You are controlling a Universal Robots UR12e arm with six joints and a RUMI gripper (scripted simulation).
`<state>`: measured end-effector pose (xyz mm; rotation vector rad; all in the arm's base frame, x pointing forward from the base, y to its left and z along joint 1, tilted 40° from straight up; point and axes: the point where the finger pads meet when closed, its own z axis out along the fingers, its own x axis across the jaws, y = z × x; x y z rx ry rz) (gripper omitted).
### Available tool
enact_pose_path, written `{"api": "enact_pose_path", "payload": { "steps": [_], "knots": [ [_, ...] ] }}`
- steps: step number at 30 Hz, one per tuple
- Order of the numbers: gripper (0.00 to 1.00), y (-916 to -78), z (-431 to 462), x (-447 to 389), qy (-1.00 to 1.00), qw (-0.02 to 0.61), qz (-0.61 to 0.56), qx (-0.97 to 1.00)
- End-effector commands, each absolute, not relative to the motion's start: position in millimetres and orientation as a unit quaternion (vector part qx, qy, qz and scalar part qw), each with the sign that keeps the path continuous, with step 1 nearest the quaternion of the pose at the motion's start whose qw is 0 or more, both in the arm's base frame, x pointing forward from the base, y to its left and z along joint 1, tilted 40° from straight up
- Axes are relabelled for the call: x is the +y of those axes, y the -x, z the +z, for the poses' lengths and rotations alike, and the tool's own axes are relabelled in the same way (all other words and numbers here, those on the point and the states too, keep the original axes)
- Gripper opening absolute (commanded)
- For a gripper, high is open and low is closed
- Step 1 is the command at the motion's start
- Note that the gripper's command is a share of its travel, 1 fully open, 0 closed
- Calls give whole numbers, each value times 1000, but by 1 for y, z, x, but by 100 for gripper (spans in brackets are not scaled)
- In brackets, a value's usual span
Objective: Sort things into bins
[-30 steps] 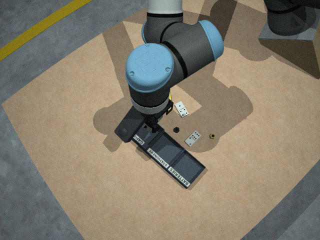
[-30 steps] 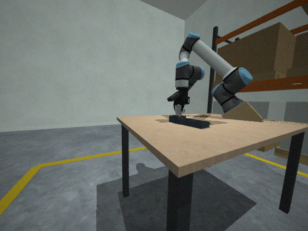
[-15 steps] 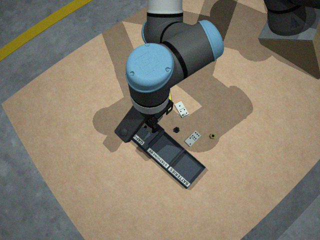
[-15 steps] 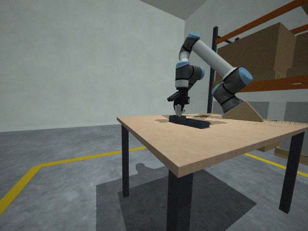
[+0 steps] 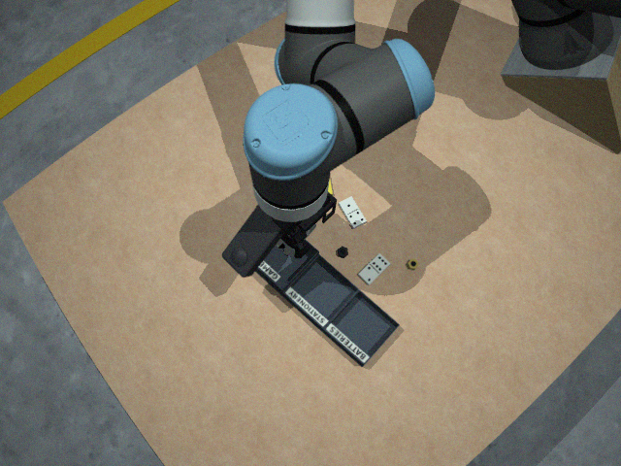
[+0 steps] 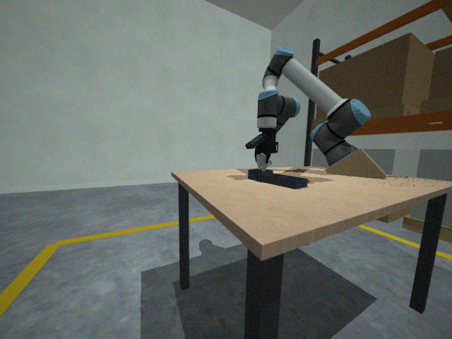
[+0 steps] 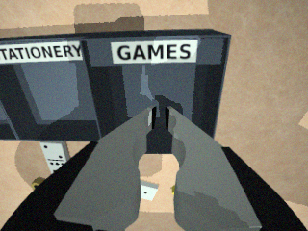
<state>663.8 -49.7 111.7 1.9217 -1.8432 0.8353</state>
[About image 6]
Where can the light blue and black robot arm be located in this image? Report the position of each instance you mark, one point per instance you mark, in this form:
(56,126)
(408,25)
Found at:
(274,110)

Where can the dark grey rack of bins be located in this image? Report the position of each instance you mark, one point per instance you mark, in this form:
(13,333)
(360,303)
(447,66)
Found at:
(277,179)

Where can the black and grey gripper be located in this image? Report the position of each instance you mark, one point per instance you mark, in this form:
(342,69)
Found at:
(266,147)

